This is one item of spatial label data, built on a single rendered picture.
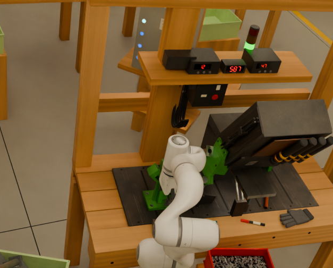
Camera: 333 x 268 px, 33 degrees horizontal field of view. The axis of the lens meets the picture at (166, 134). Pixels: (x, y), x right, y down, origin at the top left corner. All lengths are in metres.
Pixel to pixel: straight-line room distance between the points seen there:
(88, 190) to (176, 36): 0.92
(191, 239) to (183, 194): 0.15
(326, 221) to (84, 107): 1.44
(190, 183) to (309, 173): 1.71
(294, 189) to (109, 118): 2.13
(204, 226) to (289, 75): 1.33
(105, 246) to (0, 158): 1.92
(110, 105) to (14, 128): 1.86
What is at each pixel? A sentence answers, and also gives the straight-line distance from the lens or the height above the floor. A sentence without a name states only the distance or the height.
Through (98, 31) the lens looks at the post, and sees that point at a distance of 2.58.
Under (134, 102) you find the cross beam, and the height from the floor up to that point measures 1.24.
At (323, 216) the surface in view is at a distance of 3.19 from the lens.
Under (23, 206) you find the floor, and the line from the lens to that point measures 4.07.
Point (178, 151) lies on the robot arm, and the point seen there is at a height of 1.59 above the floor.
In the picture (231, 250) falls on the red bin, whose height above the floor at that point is 0.91.
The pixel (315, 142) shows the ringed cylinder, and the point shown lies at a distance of 2.56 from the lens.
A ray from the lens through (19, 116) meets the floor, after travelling 4.83.
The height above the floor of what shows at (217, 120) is 1.24.
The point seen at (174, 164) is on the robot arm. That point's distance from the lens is 2.02.
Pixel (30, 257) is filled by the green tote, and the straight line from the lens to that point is 2.57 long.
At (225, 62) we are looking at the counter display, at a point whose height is 1.59.
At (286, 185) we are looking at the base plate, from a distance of 3.28.
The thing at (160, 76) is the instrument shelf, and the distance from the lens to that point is 2.67.
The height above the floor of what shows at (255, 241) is 0.83.
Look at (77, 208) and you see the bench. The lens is 3.32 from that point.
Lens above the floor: 2.98
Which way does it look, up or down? 38 degrees down
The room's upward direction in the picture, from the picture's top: 13 degrees clockwise
